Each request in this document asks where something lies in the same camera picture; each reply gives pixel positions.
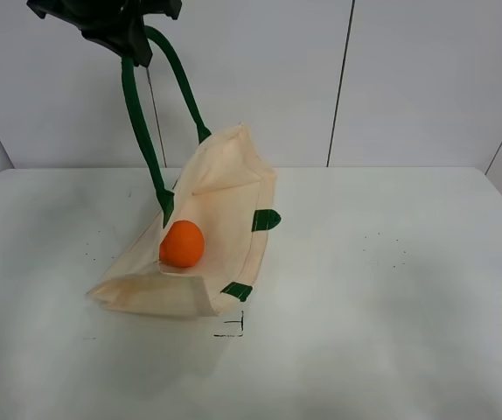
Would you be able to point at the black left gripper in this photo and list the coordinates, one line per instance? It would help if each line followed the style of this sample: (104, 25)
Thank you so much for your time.
(104, 21)

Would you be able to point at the white linen bag green handles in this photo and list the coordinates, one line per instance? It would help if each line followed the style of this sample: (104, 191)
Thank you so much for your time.
(225, 189)

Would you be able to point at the orange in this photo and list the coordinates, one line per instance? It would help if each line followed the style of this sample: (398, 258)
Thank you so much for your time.
(183, 246)

